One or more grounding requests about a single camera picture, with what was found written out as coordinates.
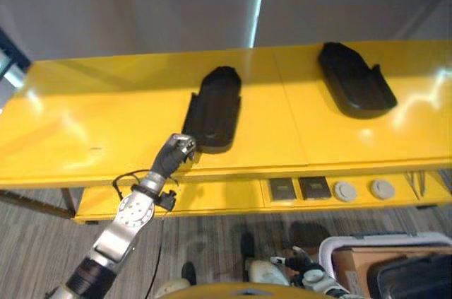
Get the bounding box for robot left dark foot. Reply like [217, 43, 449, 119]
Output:
[181, 261, 198, 286]

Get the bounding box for robot leg silver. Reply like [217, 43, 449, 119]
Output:
[246, 258, 291, 286]
[154, 276, 194, 298]

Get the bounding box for robot right dark foot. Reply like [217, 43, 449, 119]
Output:
[241, 233, 256, 262]

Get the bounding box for robot dark foot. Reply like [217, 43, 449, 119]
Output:
[241, 233, 256, 262]
[181, 261, 198, 286]

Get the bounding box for white plastic box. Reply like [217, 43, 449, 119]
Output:
[319, 230, 452, 299]

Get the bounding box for robot right leg silver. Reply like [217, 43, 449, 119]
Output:
[246, 258, 291, 286]

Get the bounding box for dark square pad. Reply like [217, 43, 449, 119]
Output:
[298, 176, 332, 201]
[268, 178, 297, 201]

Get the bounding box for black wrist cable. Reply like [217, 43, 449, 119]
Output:
[112, 169, 150, 201]

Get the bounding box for dark window frame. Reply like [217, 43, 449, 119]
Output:
[0, 26, 32, 83]

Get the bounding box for thin metal rods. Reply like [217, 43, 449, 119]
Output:
[404, 170, 429, 195]

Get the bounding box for robot body front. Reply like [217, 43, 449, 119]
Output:
[189, 281, 296, 299]

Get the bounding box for yellow metal shelf unit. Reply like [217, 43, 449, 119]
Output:
[0, 40, 452, 225]

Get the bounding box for robot left leg silver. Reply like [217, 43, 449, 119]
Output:
[154, 276, 194, 298]

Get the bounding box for brown cardboard sheet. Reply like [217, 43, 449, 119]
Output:
[333, 246, 452, 295]

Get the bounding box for grey round disc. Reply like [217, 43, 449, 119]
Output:
[333, 181, 358, 204]
[369, 179, 396, 201]

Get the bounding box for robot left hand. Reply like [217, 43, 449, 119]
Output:
[150, 133, 199, 181]

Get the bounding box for black wrist camera clamp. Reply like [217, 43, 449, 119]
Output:
[159, 189, 178, 212]

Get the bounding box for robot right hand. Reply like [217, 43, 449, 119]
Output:
[270, 246, 319, 281]

